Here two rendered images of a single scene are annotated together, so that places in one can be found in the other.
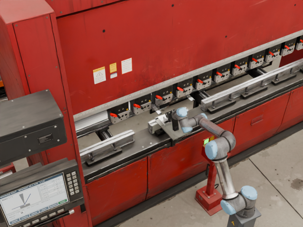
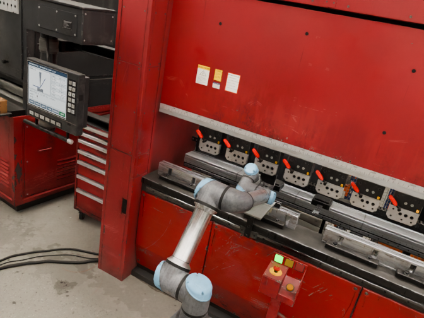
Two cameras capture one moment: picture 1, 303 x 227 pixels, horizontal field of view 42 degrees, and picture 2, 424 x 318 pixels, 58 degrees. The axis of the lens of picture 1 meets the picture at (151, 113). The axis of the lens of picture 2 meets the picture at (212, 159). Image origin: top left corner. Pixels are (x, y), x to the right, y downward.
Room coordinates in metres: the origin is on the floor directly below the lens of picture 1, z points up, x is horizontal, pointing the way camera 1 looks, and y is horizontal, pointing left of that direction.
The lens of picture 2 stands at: (0.93, -1.73, 2.07)
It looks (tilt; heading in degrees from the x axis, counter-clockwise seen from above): 22 degrees down; 56
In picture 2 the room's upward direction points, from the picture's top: 11 degrees clockwise
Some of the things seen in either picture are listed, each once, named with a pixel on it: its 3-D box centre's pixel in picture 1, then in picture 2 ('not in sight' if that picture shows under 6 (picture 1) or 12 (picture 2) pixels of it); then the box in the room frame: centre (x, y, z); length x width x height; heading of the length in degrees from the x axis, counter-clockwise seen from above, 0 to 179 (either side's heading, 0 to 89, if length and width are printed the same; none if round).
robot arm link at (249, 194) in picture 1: (247, 196); (196, 293); (1.69, -0.68, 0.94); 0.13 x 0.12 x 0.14; 120
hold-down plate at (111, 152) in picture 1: (104, 156); (178, 182); (2.12, 0.38, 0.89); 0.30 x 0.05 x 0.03; 122
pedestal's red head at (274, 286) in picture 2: (216, 148); (282, 278); (2.34, -0.57, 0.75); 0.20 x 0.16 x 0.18; 124
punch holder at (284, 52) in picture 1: (286, 45); not in sight; (3.21, -1.27, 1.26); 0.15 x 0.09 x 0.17; 122
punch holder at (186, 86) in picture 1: (182, 85); (299, 170); (2.57, -0.25, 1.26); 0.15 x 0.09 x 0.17; 122
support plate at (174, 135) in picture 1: (173, 126); (254, 205); (2.36, -0.18, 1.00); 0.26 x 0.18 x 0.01; 32
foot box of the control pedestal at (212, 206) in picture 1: (210, 198); not in sight; (2.32, -0.58, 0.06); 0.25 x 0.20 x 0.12; 34
